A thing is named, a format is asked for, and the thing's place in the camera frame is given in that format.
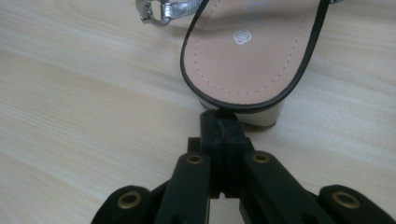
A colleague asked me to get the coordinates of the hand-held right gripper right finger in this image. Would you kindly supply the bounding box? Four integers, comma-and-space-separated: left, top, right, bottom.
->
221, 119, 255, 200

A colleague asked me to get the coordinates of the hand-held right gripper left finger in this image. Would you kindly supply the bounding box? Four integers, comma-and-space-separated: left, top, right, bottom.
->
188, 109, 223, 200

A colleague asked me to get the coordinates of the black rhinestone strap sandal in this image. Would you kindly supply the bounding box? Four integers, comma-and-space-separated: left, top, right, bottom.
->
135, 0, 344, 129

